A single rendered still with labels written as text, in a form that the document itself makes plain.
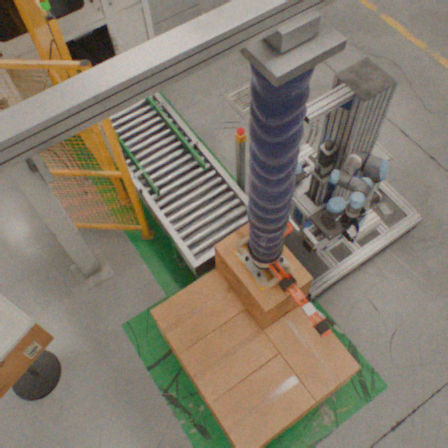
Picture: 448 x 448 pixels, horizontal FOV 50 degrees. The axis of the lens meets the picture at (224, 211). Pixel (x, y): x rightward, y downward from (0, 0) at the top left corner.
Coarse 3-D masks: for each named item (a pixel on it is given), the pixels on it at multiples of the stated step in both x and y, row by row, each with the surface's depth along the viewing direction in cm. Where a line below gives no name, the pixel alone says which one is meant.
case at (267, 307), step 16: (224, 240) 341; (224, 256) 335; (288, 256) 333; (224, 272) 358; (240, 272) 329; (304, 272) 327; (240, 288) 341; (256, 288) 323; (272, 288) 322; (304, 288) 331; (256, 304) 326; (272, 304) 317; (288, 304) 337; (272, 320) 343
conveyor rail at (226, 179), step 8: (160, 96) 458; (168, 104) 453; (168, 112) 449; (176, 120) 443; (184, 128) 438; (192, 136) 433; (200, 144) 428; (200, 152) 429; (208, 152) 423; (208, 160) 421; (216, 168) 415; (224, 176) 410; (232, 184) 406; (240, 192) 402; (240, 200) 403
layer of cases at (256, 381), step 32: (192, 288) 366; (224, 288) 366; (160, 320) 355; (192, 320) 354; (224, 320) 353; (256, 320) 353; (288, 320) 352; (192, 352) 343; (224, 352) 342; (256, 352) 341; (288, 352) 340; (320, 352) 340; (224, 384) 331; (256, 384) 330; (288, 384) 330; (320, 384) 329; (224, 416) 321; (256, 416) 320; (288, 416) 320
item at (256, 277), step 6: (234, 252) 334; (246, 252) 333; (240, 258) 331; (246, 258) 328; (240, 264) 331; (246, 270) 327; (258, 270) 326; (252, 276) 325; (258, 276) 323; (264, 276) 324; (258, 282) 322; (264, 288) 320
